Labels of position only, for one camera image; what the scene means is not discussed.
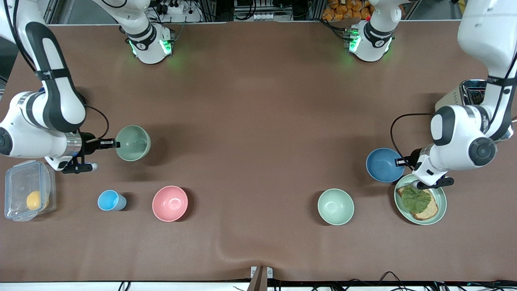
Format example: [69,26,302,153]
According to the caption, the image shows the blue bowl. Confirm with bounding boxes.
[366,148,406,183]

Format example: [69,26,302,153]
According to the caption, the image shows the pale green bowl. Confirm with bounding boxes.
[116,125,151,162]
[317,188,355,226]

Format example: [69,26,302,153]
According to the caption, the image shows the pink bowl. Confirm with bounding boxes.
[152,186,189,222]

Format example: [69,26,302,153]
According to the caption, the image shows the green lettuce leaf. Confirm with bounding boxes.
[401,185,432,214]

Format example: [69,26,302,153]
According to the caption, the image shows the brown bread slice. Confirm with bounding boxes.
[396,186,439,221]

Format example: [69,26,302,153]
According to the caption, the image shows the pale green plate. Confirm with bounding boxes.
[394,174,448,226]

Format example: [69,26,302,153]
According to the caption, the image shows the light blue cup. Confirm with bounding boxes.
[97,190,127,211]

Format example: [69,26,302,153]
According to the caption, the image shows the beige chrome toaster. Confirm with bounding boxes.
[435,79,514,143]

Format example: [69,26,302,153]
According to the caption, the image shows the yellow lemon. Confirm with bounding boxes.
[26,190,50,211]

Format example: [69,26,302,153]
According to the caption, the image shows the clear plastic lidded container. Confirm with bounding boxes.
[4,160,57,222]

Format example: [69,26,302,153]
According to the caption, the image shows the white power strip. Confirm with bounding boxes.
[156,0,190,15]

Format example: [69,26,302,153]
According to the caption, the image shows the orange packaged snacks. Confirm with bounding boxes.
[322,0,373,22]

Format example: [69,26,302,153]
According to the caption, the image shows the brown table cloth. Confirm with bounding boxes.
[0,20,517,282]

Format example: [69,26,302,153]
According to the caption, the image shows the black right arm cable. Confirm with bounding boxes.
[4,0,109,140]

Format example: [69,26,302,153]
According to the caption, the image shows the black looped floor cable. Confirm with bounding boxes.
[378,271,408,283]

